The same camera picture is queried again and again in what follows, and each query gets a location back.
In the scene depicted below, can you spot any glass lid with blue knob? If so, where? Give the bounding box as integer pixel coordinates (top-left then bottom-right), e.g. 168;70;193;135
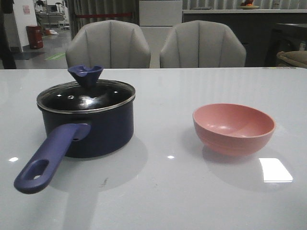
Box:
36;65;135;114

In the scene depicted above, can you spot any pink plastic bowl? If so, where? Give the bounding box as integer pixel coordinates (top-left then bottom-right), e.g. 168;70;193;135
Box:
193;103;276;156

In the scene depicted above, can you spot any dark blue saucepan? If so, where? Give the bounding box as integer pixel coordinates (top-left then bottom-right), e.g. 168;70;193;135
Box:
13;80;136;195

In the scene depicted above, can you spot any left grey upholstered chair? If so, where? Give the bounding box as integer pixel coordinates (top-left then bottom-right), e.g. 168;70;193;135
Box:
65;20;151;69

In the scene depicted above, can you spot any grey upholstered chair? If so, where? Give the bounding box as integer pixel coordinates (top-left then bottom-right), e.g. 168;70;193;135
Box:
65;20;151;69
160;20;247;68

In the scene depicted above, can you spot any right grey upholstered chair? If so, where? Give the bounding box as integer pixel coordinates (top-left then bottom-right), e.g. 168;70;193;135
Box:
160;20;247;68

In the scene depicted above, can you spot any white cabinet block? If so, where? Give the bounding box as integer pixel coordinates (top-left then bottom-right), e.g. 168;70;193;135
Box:
139;0;183;69

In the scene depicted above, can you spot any red barrier tape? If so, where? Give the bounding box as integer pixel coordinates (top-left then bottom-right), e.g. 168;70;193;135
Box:
75;12;133;19

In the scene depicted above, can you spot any dark grey counter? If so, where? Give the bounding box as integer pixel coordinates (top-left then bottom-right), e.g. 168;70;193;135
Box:
182;9;307;67

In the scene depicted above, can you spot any fruit plate on counter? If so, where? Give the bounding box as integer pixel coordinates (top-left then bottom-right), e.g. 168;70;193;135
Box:
239;0;259;10

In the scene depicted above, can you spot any red bin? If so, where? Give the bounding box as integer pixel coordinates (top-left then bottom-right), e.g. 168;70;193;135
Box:
26;25;43;49

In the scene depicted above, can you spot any dark side table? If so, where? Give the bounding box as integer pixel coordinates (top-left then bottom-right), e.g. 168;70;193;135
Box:
264;23;307;67

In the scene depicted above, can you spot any beige cushion seat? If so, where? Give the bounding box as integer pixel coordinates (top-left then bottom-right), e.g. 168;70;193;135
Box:
276;51;307;69

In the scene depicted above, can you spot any person in dark trousers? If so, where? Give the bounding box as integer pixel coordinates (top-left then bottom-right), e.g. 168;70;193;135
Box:
0;0;16;69

